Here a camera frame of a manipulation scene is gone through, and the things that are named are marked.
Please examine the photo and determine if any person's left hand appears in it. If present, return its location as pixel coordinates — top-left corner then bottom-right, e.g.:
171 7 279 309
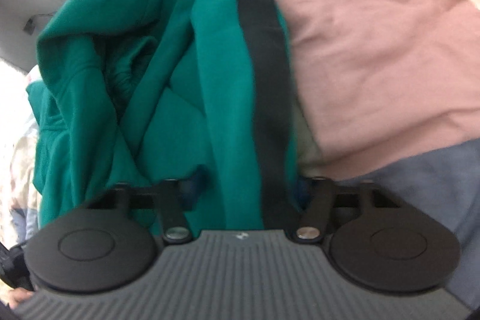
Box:
1 288 34 309

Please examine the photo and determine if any green sweatshirt with cream letters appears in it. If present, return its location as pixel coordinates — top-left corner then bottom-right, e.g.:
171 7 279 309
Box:
27 0 299 232

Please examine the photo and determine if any patchwork pastel bed quilt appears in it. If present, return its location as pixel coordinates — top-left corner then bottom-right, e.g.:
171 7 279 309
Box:
10 0 479 319

